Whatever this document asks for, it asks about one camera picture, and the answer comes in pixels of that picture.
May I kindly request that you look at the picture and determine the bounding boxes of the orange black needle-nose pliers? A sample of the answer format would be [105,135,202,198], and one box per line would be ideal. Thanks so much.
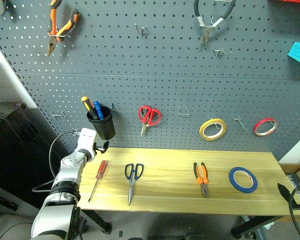
[46,0,81,57]

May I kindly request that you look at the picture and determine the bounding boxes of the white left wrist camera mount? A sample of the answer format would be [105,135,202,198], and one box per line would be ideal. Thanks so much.
[74,127,99,161]

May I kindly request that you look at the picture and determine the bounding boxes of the red plastic parts bin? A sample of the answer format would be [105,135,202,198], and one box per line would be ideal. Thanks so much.
[274,0,300,6]

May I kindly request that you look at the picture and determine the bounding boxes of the black cup holder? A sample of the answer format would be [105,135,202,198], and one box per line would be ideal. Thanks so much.
[87,106,116,141]

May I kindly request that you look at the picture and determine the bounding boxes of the blue handled screwdriver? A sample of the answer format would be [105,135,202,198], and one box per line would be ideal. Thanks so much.
[92,100,105,120]

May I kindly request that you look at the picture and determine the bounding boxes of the red tape roll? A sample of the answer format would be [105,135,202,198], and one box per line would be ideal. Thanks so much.
[252,117,279,137]

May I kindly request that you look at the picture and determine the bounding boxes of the yellow tape roll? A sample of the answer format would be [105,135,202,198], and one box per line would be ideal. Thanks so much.
[198,118,228,142]

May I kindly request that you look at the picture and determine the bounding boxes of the brown cardboard box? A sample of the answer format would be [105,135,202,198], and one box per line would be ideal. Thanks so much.
[278,161,300,181]

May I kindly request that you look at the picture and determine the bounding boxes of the silver metal pegboard hook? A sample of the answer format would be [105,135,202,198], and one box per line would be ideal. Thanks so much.
[212,47,233,59]
[50,110,67,119]
[134,23,149,39]
[231,115,250,132]
[177,104,191,117]

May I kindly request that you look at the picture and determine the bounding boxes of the grey metal pegboard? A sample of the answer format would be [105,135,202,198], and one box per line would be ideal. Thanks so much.
[0,0,300,162]

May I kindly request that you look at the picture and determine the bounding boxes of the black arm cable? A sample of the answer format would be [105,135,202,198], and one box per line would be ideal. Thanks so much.
[31,130,79,193]
[288,186,300,240]

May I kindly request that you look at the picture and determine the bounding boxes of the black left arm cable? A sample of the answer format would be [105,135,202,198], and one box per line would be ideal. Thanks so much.
[31,130,79,193]

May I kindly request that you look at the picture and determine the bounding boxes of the blue black handled scissors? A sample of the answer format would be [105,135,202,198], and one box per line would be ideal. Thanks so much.
[124,163,145,207]

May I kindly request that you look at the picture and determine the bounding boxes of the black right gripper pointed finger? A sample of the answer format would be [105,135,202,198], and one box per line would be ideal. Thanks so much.
[277,182,295,208]

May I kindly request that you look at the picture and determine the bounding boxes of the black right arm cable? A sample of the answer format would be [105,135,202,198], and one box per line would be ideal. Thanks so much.
[288,186,300,240]

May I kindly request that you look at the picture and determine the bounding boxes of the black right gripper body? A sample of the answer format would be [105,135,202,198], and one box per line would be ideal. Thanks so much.
[289,192,300,210]

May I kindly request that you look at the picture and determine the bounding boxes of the black table leg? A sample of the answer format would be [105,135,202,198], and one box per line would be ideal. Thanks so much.
[83,209,113,235]
[230,215,284,239]

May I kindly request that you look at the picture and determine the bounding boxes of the red handled scissors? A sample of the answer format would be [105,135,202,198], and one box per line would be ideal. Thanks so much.
[137,105,163,137]

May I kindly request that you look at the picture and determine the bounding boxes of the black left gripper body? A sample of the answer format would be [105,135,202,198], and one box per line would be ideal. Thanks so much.
[93,142,105,154]

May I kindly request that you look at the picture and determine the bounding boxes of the white black handled pliers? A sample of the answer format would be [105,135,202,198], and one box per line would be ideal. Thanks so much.
[193,0,237,50]

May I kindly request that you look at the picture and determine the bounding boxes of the orange black screwdriver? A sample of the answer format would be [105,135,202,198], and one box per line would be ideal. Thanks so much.
[80,96,100,121]

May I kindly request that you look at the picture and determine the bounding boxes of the red handled screwdriver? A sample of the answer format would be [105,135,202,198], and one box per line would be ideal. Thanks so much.
[87,160,109,203]

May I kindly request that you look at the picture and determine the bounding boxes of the blue tape roll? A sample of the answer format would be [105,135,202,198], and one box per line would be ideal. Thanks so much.
[228,166,259,195]

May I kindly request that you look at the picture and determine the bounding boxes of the orange black combination pliers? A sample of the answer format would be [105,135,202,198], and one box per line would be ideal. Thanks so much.
[192,161,210,199]

